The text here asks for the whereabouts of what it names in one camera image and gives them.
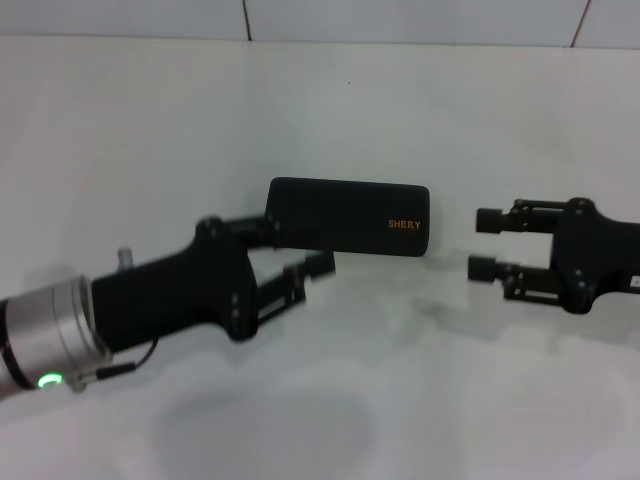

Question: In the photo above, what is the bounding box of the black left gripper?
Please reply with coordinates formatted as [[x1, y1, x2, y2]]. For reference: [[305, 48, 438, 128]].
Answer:
[[91, 213, 336, 356]]

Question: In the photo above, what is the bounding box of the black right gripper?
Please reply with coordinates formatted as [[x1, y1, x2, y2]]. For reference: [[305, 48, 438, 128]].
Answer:
[[468, 197, 640, 315]]

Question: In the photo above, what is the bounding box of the black glasses case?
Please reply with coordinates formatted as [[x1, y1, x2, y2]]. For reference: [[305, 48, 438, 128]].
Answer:
[[263, 176, 431, 259]]

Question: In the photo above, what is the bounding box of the left arm cable with plug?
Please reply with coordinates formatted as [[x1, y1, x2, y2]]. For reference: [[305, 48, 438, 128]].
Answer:
[[69, 246, 161, 394]]

